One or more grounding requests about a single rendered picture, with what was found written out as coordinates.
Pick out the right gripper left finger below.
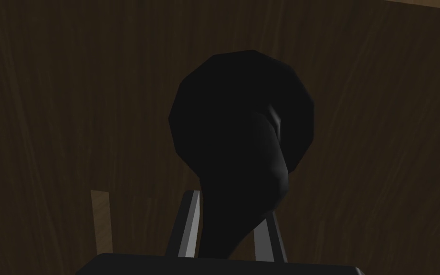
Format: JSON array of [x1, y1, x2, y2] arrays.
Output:
[[165, 190, 204, 258]]

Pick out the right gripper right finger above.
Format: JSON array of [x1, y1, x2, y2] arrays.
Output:
[[253, 211, 288, 264]]

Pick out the black door handle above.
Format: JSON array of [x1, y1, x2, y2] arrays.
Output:
[[168, 49, 315, 260]]

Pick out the dark brown wooden door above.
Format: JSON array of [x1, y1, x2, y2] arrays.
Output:
[[0, 0, 440, 275]]

